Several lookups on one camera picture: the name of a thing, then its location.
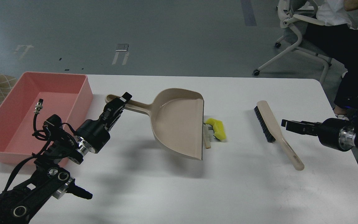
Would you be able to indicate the beige plastic dustpan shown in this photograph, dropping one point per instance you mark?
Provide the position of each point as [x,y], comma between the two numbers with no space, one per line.
[177,118]

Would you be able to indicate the pink plastic bin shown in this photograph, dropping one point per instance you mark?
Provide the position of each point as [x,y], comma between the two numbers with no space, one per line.
[67,95]

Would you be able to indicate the white office chair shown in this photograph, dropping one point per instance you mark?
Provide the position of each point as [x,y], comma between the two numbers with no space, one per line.
[295,16]

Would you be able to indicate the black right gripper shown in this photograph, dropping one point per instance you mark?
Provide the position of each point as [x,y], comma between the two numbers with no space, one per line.
[328,132]

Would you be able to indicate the seated person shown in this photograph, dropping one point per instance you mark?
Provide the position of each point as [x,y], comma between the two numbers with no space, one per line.
[338,38]

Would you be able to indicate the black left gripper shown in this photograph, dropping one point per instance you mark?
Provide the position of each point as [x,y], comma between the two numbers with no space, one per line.
[96,132]

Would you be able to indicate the beige hand brush black bristles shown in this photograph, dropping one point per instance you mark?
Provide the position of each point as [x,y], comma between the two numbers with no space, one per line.
[273,133]

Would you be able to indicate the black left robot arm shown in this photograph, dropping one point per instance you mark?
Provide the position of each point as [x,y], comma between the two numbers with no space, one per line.
[38,178]

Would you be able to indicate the silver floor plate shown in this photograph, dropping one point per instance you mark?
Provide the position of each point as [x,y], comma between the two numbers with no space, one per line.
[122,47]

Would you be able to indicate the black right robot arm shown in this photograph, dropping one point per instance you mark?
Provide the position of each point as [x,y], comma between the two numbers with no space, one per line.
[349,135]

